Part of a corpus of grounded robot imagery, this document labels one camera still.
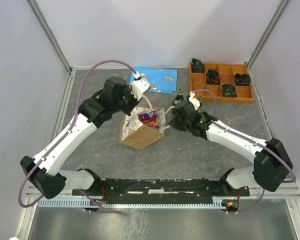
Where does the green glass bottle right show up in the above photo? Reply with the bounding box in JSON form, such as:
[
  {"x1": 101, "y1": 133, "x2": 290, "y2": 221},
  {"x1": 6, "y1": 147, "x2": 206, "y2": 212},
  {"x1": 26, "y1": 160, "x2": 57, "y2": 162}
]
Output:
[{"x1": 197, "y1": 96, "x2": 203, "y2": 117}]

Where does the dark rolled item middle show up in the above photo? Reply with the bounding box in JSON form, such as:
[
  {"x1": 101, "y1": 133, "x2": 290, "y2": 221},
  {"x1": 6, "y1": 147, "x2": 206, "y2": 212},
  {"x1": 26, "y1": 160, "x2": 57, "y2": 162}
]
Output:
[{"x1": 206, "y1": 69, "x2": 221, "y2": 85}]

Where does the orange compartment tray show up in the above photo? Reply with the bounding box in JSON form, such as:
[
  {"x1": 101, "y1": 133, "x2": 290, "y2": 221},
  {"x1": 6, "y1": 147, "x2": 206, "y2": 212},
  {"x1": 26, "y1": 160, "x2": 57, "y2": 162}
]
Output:
[{"x1": 189, "y1": 63, "x2": 254, "y2": 104}]

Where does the green glass bottle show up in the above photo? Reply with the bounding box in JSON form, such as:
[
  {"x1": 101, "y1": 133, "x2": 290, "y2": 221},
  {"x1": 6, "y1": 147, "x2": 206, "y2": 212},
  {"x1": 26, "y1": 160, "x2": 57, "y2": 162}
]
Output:
[
  {"x1": 172, "y1": 89, "x2": 185, "y2": 106},
  {"x1": 197, "y1": 96, "x2": 203, "y2": 117}
]

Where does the burlap canvas tote bag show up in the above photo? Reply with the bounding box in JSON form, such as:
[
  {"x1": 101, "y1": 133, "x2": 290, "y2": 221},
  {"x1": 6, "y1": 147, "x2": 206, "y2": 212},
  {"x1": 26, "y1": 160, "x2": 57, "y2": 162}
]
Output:
[{"x1": 119, "y1": 99, "x2": 173, "y2": 151}]

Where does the aluminium frame rail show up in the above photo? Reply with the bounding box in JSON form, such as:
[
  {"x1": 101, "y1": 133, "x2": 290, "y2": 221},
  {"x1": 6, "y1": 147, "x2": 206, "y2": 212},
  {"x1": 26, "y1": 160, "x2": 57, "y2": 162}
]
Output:
[{"x1": 22, "y1": 182, "x2": 300, "y2": 199}]

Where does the green glass bottle left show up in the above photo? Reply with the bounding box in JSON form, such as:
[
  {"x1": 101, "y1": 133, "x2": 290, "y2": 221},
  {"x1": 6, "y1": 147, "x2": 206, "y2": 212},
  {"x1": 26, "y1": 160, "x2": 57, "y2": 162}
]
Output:
[{"x1": 172, "y1": 89, "x2": 185, "y2": 106}]

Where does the dark rolled item right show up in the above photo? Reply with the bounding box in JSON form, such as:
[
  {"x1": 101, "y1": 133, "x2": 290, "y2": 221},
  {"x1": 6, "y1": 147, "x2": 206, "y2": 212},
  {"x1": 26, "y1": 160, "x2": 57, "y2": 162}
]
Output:
[{"x1": 234, "y1": 73, "x2": 251, "y2": 86}]

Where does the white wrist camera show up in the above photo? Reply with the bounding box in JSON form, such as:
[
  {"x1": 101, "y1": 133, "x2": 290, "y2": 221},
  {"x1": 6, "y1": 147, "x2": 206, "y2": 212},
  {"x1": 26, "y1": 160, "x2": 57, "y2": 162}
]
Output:
[
  {"x1": 130, "y1": 71, "x2": 151, "y2": 101},
  {"x1": 188, "y1": 91, "x2": 201, "y2": 111}
]

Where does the blue patterned folded cloth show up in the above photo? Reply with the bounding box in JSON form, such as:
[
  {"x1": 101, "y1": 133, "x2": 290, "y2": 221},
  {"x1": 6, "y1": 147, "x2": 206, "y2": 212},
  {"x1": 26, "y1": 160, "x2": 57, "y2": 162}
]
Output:
[{"x1": 134, "y1": 67, "x2": 178, "y2": 94}]

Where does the dark rolled item bottom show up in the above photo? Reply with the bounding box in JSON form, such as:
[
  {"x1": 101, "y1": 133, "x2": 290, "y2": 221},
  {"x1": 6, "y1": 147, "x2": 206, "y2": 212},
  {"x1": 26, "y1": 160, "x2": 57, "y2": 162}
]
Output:
[{"x1": 221, "y1": 84, "x2": 237, "y2": 98}]

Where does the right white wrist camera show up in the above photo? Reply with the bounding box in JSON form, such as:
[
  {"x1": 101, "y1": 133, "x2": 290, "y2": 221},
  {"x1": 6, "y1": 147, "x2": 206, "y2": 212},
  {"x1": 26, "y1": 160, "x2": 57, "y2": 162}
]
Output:
[{"x1": 188, "y1": 91, "x2": 201, "y2": 111}]

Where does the purple soda can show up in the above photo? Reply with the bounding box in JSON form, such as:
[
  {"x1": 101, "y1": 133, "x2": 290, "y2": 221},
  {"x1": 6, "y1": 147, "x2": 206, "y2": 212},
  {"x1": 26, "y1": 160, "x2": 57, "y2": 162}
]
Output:
[{"x1": 138, "y1": 110, "x2": 158, "y2": 122}]

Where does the red cola can front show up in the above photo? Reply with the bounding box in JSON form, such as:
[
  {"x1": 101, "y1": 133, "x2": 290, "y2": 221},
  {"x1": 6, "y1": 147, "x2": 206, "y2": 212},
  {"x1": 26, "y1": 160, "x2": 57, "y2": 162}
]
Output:
[{"x1": 142, "y1": 118, "x2": 159, "y2": 129}]

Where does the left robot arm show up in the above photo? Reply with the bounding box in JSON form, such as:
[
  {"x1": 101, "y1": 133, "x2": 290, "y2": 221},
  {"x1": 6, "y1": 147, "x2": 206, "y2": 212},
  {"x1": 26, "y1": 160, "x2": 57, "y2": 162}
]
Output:
[{"x1": 20, "y1": 77, "x2": 150, "y2": 199}]

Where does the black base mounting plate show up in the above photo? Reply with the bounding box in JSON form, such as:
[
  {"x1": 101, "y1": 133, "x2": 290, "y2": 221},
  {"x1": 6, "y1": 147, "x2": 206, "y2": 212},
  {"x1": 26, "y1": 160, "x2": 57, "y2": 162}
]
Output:
[{"x1": 84, "y1": 178, "x2": 250, "y2": 205}]

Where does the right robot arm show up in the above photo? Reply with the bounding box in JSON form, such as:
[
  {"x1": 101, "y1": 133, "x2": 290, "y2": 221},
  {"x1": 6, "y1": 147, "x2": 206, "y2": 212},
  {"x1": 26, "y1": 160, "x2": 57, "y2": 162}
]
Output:
[{"x1": 169, "y1": 100, "x2": 293, "y2": 196}]

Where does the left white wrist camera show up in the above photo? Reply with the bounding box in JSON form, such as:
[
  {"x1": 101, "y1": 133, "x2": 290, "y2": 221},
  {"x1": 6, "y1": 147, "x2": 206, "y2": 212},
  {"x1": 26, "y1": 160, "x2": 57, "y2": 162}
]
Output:
[{"x1": 130, "y1": 71, "x2": 151, "y2": 101}]

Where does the dark rolled item top-left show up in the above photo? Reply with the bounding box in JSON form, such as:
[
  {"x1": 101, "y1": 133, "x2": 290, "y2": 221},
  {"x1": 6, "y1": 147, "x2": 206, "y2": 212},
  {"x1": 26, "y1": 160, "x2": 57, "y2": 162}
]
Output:
[{"x1": 191, "y1": 58, "x2": 205, "y2": 74}]

